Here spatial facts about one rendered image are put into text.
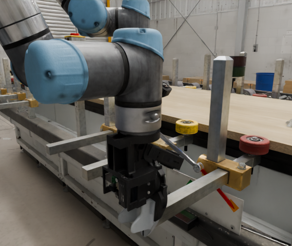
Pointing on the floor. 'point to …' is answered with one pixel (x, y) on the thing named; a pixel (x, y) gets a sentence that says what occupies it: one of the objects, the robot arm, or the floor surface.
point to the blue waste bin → (264, 81)
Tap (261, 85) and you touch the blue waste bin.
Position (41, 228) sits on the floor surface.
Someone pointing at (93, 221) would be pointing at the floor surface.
